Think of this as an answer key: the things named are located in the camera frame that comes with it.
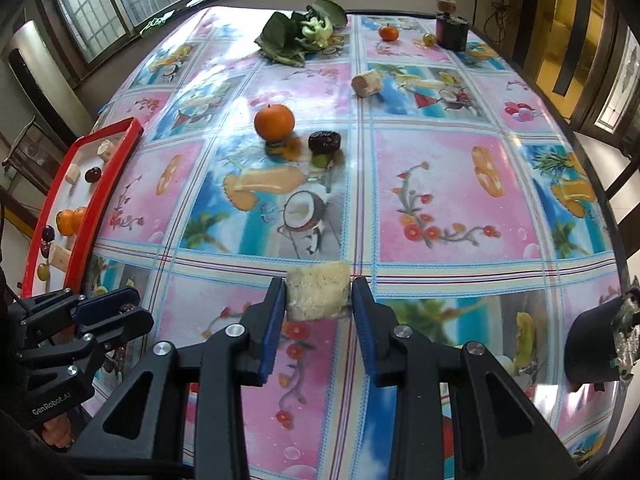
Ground dark red jujube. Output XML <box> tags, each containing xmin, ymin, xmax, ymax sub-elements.
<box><xmin>84</xmin><ymin>166</ymin><xmax>102</xmax><ymax>184</ymax></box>
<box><xmin>40</xmin><ymin>242</ymin><xmax>50</xmax><ymax>258</ymax></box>

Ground dark purple grape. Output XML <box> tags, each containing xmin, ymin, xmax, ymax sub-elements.
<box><xmin>41</xmin><ymin>224</ymin><xmax>55</xmax><ymax>243</ymax></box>

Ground beige sugarcane piece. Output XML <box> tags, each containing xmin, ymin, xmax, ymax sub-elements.
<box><xmin>64</xmin><ymin>164</ymin><xmax>80</xmax><ymax>185</ymax></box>

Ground orange tangerine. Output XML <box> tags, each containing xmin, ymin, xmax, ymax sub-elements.
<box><xmin>254</xmin><ymin>104</ymin><xmax>295</xmax><ymax>143</ymax></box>
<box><xmin>70</xmin><ymin>207</ymin><xmax>87</xmax><ymax>234</ymax></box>
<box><xmin>55</xmin><ymin>209</ymin><xmax>75</xmax><ymax>236</ymax></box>

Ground large beige sugarcane chunk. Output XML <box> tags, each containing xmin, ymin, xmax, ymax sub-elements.
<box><xmin>48</xmin><ymin>243</ymin><xmax>72</xmax><ymax>273</ymax></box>

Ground left hand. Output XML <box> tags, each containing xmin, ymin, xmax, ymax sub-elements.
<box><xmin>41</xmin><ymin>414</ymin><xmax>73</xmax><ymax>448</ymax></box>

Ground red rimmed white tray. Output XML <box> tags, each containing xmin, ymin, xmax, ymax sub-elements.
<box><xmin>22</xmin><ymin>118</ymin><xmax>143</xmax><ymax>298</ymax></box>

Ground dark wrinkled jujube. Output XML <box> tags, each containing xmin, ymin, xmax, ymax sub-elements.
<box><xmin>308</xmin><ymin>130</ymin><xmax>342</xmax><ymax>155</ymax></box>

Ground colourful fruit print tablecloth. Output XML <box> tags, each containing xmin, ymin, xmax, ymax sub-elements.
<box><xmin>85</xmin><ymin>6</ymin><xmax>624</xmax><ymax>465</ymax></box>

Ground green leafy vegetable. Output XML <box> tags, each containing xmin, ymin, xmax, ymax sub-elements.
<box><xmin>255</xmin><ymin>0</ymin><xmax>348</xmax><ymax>67</ymax></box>

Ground distant beige sugarcane chunk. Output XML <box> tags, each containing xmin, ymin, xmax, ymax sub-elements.
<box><xmin>352</xmin><ymin>70</ymin><xmax>383</xmax><ymax>99</ymax></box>

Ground small green grape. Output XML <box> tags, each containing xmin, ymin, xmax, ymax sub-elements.
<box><xmin>423</xmin><ymin>34</ymin><xmax>437</xmax><ymax>47</ymax></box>

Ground dark jar with lid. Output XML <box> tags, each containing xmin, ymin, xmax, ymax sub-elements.
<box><xmin>435</xmin><ymin>0</ymin><xmax>469</xmax><ymax>52</ymax></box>

